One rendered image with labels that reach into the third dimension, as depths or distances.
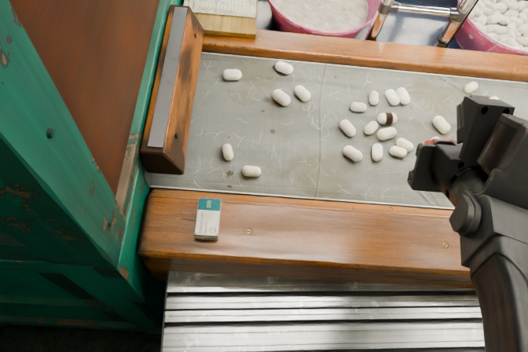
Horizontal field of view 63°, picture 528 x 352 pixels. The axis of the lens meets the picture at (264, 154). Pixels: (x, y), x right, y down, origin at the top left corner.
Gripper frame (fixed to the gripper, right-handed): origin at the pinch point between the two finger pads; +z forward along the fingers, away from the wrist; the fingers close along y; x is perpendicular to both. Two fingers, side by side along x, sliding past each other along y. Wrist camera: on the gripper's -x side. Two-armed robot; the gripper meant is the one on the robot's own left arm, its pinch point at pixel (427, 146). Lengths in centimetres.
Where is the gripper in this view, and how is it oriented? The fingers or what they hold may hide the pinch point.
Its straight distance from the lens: 69.7
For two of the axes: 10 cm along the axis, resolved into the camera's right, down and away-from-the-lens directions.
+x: -1.0, 9.2, 3.8
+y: -10.0, -0.9, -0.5
